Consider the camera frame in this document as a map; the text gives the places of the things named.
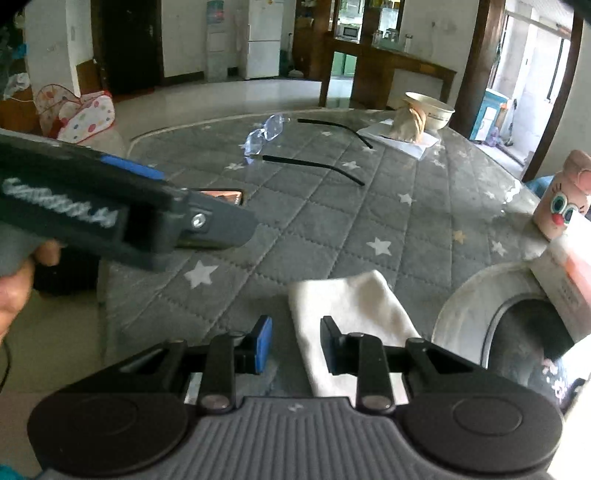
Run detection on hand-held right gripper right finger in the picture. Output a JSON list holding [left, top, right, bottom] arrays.
[[321, 316, 485, 415]]

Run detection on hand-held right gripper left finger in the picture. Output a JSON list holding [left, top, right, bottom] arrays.
[[117, 316, 273, 415]]

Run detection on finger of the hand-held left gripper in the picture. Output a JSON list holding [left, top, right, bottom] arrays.
[[175, 190, 257, 250], [99, 156, 166, 182]]

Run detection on cream long-sleeve shirt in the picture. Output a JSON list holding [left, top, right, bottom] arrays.
[[288, 270, 422, 402]]

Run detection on person's left hand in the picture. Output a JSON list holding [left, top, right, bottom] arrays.
[[0, 240, 62, 344]]

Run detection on polka dot fabric tent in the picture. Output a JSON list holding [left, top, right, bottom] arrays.
[[34, 84, 116, 144]]

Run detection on clear safety glasses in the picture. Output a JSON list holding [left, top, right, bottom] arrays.
[[240, 114, 374, 188]]

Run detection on grey quilted star table cover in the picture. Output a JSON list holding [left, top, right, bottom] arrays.
[[97, 108, 550, 398]]

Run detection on dark door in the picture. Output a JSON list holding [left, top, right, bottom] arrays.
[[92, 0, 164, 95]]

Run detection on water dispenser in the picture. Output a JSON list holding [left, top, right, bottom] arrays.
[[205, 0, 229, 83]]

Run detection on white refrigerator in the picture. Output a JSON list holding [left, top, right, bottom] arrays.
[[245, 0, 284, 80]]

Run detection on black round induction cooker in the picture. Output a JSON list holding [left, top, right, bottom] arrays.
[[434, 263, 591, 411]]

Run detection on white paper sheet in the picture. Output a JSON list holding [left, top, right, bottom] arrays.
[[357, 119, 443, 161]]

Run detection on crumpled beige bag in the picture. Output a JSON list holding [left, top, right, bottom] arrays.
[[389, 104, 426, 141]]

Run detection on wooden counter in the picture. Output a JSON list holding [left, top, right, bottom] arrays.
[[318, 34, 458, 112]]

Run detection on white ceramic bowl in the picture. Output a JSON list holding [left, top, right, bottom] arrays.
[[404, 91, 455, 131]]

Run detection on white tissue box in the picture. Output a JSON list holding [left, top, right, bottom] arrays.
[[529, 215, 591, 342]]

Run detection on pink cartoon water bottle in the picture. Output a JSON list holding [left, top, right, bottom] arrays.
[[533, 150, 591, 241]]

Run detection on blue cabinet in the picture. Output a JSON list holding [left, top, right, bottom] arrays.
[[471, 89, 509, 141]]

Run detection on black cable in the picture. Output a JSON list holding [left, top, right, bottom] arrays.
[[0, 342, 12, 393]]

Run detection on brown wooden door frame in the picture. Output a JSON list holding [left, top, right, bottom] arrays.
[[464, 0, 585, 181]]

